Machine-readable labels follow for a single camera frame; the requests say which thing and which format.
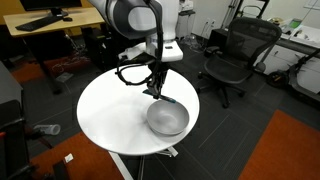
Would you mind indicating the small white cabinet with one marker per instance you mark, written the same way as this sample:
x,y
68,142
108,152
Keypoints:
x,y
187,26

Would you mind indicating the grey round bowl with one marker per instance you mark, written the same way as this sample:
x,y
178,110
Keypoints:
x,y
168,118

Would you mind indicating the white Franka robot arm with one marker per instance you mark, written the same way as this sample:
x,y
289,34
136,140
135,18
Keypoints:
x,y
133,16

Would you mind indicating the white counter cabinet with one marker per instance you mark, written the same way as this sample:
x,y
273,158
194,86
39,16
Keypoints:
x,y
283,55

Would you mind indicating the black vertical post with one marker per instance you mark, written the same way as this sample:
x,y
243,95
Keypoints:
x,y
61,171

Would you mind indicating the metal stand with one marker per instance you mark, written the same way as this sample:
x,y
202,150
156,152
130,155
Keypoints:
x,y
233,13

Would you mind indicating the black computer mouse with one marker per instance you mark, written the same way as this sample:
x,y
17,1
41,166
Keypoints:
x,y
67,19

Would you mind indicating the white paper scrap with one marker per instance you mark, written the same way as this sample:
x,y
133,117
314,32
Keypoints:
x,y
69,157

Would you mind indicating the white printer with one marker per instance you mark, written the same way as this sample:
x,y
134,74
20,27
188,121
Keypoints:
x,y
186,6

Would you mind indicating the black computer monitor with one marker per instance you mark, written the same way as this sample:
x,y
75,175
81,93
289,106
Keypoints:
x,y
50,4

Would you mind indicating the clear plastic cup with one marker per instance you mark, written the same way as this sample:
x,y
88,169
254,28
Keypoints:
x,y
50,129

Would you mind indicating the light wooden desk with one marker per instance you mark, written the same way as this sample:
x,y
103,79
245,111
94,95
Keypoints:
x,y
66,18

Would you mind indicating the black electric scooter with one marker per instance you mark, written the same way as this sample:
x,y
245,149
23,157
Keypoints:
x,y
295,81

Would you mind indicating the black equipment box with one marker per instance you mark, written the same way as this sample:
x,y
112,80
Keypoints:
x,y
218,38

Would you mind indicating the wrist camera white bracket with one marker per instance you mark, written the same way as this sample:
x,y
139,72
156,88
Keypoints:
x,y
133,53

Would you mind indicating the green box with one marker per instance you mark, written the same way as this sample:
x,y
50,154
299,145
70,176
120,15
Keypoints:
x,y
295,23

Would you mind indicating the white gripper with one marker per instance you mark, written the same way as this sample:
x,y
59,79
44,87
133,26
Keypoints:
x,y
171,55

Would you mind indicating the black computer keyboard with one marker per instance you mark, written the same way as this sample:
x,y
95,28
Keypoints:
x,y
38,23

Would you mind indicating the white table base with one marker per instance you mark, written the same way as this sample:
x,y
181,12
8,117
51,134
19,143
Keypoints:
x,y
118,165

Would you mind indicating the black computer tower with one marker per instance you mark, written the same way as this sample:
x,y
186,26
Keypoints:
x,y
95,46

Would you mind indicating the grey floor plate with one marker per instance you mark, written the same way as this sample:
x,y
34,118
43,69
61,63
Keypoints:
x,y
64,77

